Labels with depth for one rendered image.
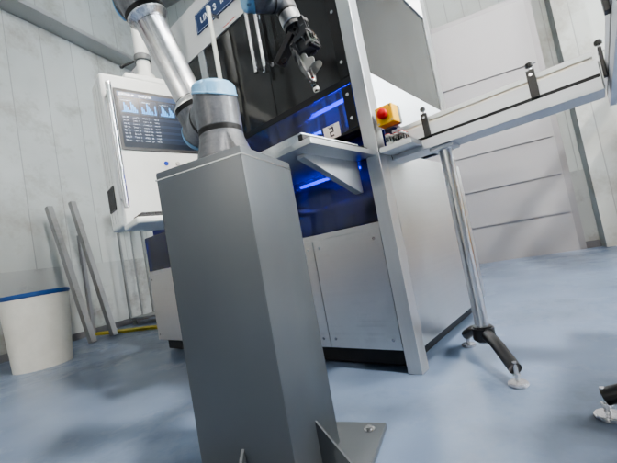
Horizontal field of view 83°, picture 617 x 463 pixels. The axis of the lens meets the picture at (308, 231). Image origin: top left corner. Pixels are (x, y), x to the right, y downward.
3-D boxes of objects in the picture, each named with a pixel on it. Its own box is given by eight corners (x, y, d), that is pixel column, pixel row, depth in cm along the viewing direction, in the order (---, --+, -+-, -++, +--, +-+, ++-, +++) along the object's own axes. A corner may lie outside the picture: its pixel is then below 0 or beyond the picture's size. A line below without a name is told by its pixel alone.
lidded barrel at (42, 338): (61, 355, 331) (52, 289, 335) (91, 354, 307) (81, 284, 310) (-7, 377, 287) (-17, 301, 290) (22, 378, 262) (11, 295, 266)
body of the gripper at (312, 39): (310, 42, 117) (297, 11, 118) (292, 59, 122) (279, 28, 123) (322, 49, 123) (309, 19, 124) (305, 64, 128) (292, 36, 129)
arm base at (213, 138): (233, 153, 83) (227, 113, 83) (184, 170, 88) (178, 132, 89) (265, 164, 97) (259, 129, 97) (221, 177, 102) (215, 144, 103)
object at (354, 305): (260, 317, 341) (244, 228, 346) (488, 310, 209) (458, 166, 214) (160, 351, 265) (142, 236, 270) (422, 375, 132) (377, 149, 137)
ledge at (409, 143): (396, 156, 148) (395, 152, 148) (425, 146, 139) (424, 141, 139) (379, 152, 137) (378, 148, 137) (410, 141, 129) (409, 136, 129)
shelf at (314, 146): (270, 197, 189) (269, 193, 189) (385, 156, 144) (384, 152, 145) (189, 197, 153) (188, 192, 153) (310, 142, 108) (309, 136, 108)
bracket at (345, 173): (357, 194, 145) (351, 163, 146) (363, 192, 143) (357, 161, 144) (303, 193, 119) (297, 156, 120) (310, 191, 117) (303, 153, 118)
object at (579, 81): (390, 160, 144) (383, 123, 145) (406, 163, 156) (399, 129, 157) (605, 86, 100) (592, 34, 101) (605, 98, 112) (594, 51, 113)
